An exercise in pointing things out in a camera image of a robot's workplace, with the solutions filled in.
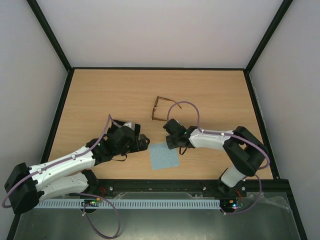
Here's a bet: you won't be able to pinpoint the blue cleaning cloth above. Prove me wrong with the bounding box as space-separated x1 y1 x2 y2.
148 142 180 170

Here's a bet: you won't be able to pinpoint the black glasses case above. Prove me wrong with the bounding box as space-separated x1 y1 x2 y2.
107 120 141 136

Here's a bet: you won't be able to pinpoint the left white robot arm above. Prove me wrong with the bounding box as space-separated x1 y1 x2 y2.
1 125 150 215

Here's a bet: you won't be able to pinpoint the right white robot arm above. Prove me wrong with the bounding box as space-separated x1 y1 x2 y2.
163 119 268 196

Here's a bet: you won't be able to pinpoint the brown tortoiseshell sunglasses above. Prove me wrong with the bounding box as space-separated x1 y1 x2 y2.
151 96 177 122

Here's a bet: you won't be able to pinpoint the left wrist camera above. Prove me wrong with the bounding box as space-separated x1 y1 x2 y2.
123 121 136 131

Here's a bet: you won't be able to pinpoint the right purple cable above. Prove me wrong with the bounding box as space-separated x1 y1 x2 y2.
165 101 271 216

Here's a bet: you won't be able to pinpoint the purple cable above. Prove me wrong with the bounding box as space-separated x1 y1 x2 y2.
165 101 271 216
2 114 123 238

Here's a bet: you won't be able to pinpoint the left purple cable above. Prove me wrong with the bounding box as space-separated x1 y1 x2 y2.
2 114 123 238

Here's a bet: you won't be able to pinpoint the black aluminium frame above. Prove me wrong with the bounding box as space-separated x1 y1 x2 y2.
4 0 309 240

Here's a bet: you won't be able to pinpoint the white slotted cable duct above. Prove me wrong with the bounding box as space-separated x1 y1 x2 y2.
36 199 221 210

